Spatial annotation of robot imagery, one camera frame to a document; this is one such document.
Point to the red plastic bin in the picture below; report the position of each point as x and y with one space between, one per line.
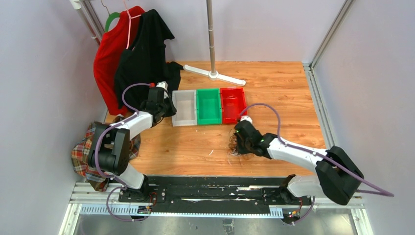
233 103

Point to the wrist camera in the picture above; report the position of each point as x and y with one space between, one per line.
246 118
163 85

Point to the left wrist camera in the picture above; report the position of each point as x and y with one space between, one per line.
163 85

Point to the black t-shirt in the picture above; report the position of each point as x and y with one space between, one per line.
144 62

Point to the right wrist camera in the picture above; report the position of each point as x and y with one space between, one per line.
246 118

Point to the green plastic bin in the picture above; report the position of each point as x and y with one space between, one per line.
209 107

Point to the plaid flannel shirt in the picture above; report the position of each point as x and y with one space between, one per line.
105 153

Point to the white plastic bin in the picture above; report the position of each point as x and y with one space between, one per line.
185 104

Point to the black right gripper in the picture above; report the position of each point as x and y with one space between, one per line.
241 150

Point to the pink clothes hanger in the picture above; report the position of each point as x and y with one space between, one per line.
130 22

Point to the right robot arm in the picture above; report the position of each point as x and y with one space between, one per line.
336 176

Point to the clothes rack metal frame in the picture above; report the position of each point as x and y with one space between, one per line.
88 14

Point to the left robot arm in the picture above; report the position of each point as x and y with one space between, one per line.
142 120

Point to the white stand with metal pole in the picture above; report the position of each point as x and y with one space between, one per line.
213 74

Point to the red t-shirt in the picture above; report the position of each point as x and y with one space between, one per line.
108 57

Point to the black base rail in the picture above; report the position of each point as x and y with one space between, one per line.
214 195

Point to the green clothes hanger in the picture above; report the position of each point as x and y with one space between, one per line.
110 19

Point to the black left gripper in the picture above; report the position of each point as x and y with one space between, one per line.
172 110

